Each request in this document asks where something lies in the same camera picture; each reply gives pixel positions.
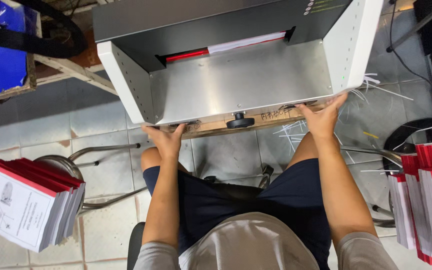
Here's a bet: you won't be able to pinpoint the person's left hand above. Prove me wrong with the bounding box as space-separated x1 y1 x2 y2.
141 122 187 161

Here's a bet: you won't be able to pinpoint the person's right hand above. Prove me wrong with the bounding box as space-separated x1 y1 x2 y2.
295 92 349 141

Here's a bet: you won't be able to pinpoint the white paper strip scraps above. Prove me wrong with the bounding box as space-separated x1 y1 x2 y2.
273 73 432 174

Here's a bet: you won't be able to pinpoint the black round knob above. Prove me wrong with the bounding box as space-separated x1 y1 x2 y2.
226 112 256 130

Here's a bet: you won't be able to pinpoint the wooden board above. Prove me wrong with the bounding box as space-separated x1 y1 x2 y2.
159 103 327 140

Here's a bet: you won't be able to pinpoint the black round base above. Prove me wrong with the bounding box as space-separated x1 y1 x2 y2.
383 118 432 166

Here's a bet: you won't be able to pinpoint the grey paper cutting machine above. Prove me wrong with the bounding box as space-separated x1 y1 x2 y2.
92 0 385 126

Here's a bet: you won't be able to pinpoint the black chair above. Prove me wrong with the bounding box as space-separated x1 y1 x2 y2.
127 221 146 270

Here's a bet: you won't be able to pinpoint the white paper stack red edge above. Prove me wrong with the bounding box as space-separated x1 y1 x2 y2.
166 31 287 63

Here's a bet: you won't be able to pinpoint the pile of red-spined booklets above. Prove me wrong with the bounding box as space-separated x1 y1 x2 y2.
388 140 432 270

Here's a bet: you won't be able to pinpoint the stack of red-spined booklets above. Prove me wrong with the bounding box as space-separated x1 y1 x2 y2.
0 158 86 253

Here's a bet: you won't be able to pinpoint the metal frame stool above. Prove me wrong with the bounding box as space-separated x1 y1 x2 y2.
34 143 149 216
340 145 404 229

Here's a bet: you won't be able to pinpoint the black cable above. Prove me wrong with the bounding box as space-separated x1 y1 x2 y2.
388 0 432 89

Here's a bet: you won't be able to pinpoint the wooden table frame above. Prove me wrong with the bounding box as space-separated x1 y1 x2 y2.
0 0 119 107

